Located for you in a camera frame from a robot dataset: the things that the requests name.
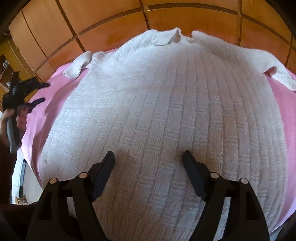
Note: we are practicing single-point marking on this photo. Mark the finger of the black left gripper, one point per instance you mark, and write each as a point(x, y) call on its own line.
point(33, 104)
point(39, 85)

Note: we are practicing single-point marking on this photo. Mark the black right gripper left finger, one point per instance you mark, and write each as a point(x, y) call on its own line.
point(65, 211)

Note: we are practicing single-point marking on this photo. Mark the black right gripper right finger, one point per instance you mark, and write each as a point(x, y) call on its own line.
point(245, 220)

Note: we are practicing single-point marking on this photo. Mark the white knitted sweater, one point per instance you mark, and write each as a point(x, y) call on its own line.
point(166, 129)

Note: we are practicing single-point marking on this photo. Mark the person's left hand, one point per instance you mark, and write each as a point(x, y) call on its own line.
point(13, 127)

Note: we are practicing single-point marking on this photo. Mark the wooden panelled wardrobe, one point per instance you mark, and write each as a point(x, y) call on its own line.
point(37, 37)

